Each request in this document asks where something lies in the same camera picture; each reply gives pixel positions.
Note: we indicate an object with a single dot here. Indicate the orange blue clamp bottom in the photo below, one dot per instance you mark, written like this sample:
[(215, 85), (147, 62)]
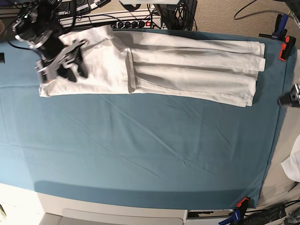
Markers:
[(238, 213)]

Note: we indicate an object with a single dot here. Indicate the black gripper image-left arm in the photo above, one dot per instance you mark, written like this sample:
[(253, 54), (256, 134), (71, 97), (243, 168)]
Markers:
[(69, 54)]

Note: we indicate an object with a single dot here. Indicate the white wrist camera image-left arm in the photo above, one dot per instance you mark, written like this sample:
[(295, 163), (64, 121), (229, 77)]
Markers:
[(46, 72)]

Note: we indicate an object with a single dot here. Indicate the blue black clamp top right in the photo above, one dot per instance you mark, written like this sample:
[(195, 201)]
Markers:
[(280, 31)]

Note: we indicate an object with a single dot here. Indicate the teal table cloth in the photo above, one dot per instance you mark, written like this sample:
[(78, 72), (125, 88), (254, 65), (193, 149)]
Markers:
[(140, 150)]

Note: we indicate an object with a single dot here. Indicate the orange black clamp top right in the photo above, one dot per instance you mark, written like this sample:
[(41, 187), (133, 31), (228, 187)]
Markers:
[(287, 47)]

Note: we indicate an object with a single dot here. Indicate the black gripper image-right arm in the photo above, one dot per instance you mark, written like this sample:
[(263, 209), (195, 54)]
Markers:
[(293, 99)]

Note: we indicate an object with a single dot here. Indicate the black power strip red switch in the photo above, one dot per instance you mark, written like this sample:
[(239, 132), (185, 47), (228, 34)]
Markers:
[(134, 25)]

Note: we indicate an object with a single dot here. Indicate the white cloth right edge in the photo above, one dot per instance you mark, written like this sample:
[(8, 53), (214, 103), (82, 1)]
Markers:
[(291, 165)]

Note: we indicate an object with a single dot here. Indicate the white T-shirt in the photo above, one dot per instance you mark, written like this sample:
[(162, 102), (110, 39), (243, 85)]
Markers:
[(132, 62)]

